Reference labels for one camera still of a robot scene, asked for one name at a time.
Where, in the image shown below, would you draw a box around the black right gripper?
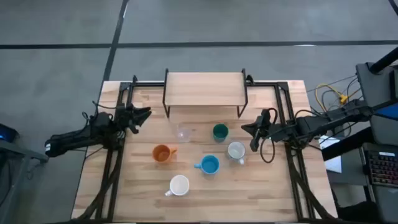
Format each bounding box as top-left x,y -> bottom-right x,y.
241,108 -> 280,141

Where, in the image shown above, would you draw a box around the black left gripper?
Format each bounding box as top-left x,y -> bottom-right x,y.
113,104 -> 152,134

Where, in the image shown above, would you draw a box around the orange mug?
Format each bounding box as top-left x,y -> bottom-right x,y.
151,144 -> 178,164

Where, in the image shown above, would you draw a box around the clear glass cup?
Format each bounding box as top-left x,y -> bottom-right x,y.
175,124 -> 192,143

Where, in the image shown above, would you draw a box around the light blue faceted mug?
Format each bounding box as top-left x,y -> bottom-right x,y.
193,154 -> 221,175

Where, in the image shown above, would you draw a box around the white ribbed mug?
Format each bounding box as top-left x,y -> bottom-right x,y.
164,174 -> 190,197

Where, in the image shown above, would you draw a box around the wooden shelf black metal legs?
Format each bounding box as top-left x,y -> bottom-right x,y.
162,68 -> 249,119

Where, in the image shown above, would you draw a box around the dark green cup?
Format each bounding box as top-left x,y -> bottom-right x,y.
212,123 -> 229,143

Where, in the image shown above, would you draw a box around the white paper sheet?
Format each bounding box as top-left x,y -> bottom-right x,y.
318,135 -> 343,174

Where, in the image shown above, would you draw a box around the dark grey desk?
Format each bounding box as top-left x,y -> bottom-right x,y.
322,126 -> 398,224

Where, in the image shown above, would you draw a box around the grey metal table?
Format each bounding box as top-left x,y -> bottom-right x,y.
0,139 -> 50,224

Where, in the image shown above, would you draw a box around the grey cabinet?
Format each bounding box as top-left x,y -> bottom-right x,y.
355,62 -> 398,147

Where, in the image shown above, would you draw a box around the black box blue light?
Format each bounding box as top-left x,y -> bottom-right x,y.
0,123 -> 19,144

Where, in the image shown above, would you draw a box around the black backlit keyboard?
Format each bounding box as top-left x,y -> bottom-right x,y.
365,151 -> 398,188

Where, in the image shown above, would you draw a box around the black pole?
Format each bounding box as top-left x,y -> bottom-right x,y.
368,46 -> 398,75

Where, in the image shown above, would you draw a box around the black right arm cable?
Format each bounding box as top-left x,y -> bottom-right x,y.
259,107 -> 279,164

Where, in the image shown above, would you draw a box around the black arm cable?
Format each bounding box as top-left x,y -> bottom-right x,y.
259,107 -> 279,164
81,100 -> 118,125

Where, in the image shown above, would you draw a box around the black metal table frame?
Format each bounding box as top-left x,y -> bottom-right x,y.
74,74 -> 340,223

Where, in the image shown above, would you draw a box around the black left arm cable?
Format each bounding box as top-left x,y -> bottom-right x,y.
81,100 -> 118,125

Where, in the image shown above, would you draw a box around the yellow cable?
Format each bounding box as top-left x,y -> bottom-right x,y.
314,83 -> 349,113

